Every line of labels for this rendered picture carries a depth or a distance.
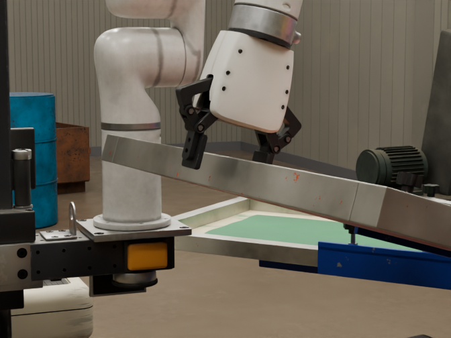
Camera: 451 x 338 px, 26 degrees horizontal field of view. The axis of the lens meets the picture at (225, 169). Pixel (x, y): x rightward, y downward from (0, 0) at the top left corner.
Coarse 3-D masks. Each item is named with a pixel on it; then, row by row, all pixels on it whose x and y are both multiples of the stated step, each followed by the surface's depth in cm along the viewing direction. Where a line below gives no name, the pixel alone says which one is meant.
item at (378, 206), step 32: (128, 160) 128; (160, 160) 121; (224, 160) 109; (256, 192) 102; (288, 192) 98; (320, 192) 93; (352, 192) 89; (384, 192) 86; (384, 224) 86; (416, 224) 88; (448, 224) 90
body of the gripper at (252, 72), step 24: (216, 48) 109; (240, 48) 108; (264, 48) 109; (288, 48) 111; (216, 72) 108; (240, 72) 108; (264, 72) 110; (288, 72) 112; (216, 96) 107; (240, 96) 109; (264, 96) 110; (288, 96) 112; (240, 120) 109; (264, 120) 111
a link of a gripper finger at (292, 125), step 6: (288, 108) 114; (288, 114) 114; (288, 120) 115; (294, 120) 115; (288, 126) 115; (294, 126) 115; (300, 126) 116; (282, 132) 115; (288, 132) 115; (294, 132) 115
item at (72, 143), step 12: (60, 132) 904; (72, 132) 911; (84, 132) 918; (60, 144) 905; (72, 144) 912; (84, 144) 919; (60, 156) 906; (72, 156) 914; (84, 156) 921; (60, 168) 908; (72, 168) 915; (84, 168) 922; (60, 180) 909; (72, 180) 916; (84, 180) 924; (60, 192) 921; (72, 192) 928
